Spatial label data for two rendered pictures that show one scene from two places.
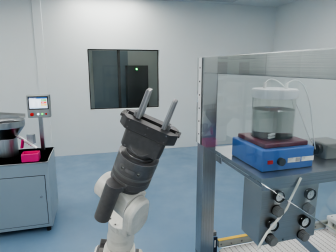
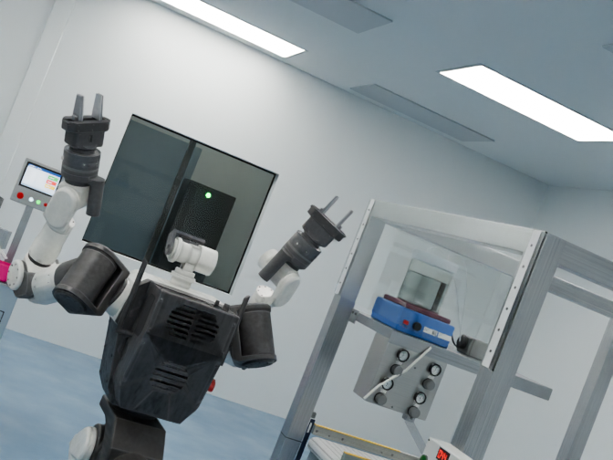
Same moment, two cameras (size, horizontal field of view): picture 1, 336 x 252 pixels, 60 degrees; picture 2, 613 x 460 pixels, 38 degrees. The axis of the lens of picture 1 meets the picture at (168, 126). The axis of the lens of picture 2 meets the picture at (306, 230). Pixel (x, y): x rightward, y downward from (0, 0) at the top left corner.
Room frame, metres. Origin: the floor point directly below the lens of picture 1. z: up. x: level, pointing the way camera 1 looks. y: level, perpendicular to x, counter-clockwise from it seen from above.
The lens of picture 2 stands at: (-1.79, 0.22, 1.48)
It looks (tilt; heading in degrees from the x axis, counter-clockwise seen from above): 1 degrees up; 357
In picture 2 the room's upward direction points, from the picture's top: 22 degrees clockwise
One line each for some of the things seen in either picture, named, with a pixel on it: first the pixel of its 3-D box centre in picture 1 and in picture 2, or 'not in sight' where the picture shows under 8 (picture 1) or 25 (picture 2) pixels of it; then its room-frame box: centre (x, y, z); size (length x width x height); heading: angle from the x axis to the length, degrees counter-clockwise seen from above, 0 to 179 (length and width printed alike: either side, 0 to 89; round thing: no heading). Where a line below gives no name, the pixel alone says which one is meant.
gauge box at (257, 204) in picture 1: (279, 205); (400, 376); (0.92, -0.38, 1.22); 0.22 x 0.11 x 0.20; 107
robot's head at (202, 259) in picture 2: not in sight; (192, 260); (0.39, 0.33, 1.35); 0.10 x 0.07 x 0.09; 110
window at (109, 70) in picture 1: (124, 79); (181, 205); (5.76, 0.85, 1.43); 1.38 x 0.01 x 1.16; 105
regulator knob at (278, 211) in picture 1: (278, 210); (397, 369); (0.84, -0.34, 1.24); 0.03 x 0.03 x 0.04; 17
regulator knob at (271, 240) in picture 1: (271, 238); (381, 397); (0.83, -0.33, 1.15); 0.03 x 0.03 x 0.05; 17
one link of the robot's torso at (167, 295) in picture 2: not in sight; (164, 342); (0.33, 0.31, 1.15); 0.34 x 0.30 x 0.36; 110
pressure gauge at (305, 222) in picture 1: (304, 221); (420, 397); (0.88, -0.45, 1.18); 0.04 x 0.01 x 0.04; 107
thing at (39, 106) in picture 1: (40, 123); (25, 217); (3.12, 1.39, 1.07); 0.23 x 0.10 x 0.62; 105
